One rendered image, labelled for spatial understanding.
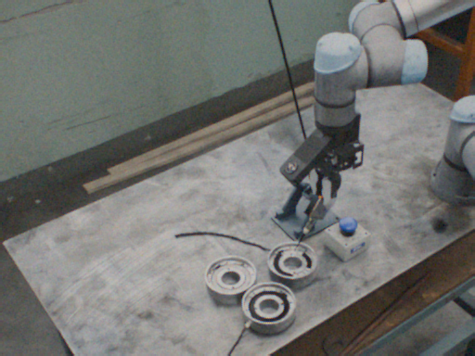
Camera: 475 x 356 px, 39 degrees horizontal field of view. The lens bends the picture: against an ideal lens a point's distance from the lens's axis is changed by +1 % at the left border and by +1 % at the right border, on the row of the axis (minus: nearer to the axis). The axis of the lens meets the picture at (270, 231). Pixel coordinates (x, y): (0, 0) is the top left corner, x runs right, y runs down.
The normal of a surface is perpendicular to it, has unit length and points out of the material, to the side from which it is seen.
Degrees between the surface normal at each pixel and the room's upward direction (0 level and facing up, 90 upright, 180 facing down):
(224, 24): 90
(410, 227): 0
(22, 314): 0
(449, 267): 0
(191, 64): 90
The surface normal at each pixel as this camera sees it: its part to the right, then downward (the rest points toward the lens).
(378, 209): -0.02, -0.72
